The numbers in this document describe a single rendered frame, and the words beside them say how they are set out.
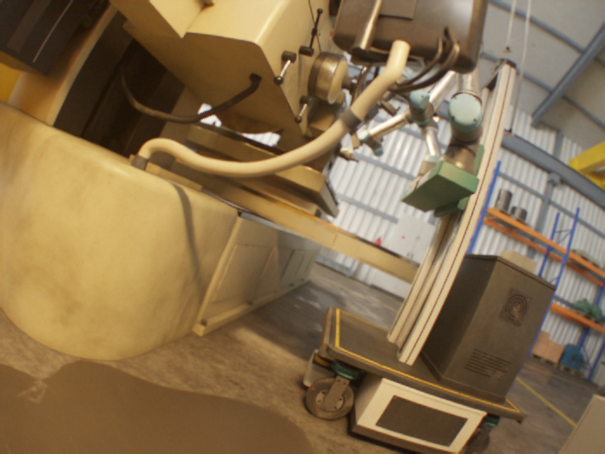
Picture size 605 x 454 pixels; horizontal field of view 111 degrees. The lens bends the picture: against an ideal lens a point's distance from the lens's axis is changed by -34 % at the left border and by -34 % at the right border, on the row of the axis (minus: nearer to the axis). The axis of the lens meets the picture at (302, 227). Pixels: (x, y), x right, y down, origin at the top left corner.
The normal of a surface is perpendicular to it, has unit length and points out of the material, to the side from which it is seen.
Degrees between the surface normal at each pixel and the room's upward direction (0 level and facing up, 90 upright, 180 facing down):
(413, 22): 110
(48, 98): 90
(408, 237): 90
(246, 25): 90
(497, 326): 90
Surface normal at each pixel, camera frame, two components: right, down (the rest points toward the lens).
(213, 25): -0.18, -0.09
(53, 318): 0.39, 0.17
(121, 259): 0.68, 0.30
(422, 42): -0.52, 0.13
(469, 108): -0.51, -0.09
